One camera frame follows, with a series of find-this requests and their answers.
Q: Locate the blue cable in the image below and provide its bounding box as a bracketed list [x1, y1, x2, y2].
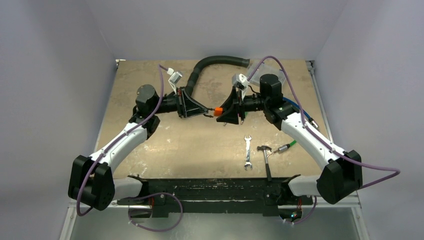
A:
[283, 96, 320, 129]

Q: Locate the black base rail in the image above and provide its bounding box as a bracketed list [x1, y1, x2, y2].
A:
[117, 177, 314, 218]

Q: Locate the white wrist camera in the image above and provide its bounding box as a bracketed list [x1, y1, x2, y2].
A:
[166, 67, 183, 94]
[231, 73, 249, 91]

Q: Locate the orange black padlock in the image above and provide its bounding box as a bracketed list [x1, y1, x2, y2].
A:
[203, 107, 224, 118]

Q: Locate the black corrugated hose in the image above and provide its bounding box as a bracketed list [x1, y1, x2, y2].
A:
[184, 55, 251, 97]

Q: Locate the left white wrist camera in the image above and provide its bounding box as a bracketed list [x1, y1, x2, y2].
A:
[166, 67, 183, 94]

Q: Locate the clear plastic organizer box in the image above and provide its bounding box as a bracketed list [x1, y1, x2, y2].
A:
[246, 60, 286, 87]

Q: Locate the silver open-end wrench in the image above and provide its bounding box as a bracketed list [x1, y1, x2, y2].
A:
[244, 135, 253, 171]

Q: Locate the small black hammer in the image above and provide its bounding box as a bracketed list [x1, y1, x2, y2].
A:
[256, 145, 272, 182]

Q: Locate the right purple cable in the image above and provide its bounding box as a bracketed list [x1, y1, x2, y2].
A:
[246, 55, 401, 226]

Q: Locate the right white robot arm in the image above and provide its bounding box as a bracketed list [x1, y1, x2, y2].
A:
[213, 73, 363, 205]

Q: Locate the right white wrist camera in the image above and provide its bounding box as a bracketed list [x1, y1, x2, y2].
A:
[231, 73, 249, 91]

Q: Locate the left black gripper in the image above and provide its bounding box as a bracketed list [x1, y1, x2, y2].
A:
[151, 86, 208, 118]

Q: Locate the green cable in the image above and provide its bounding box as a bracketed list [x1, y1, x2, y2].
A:
[240, 119, 299, 154]

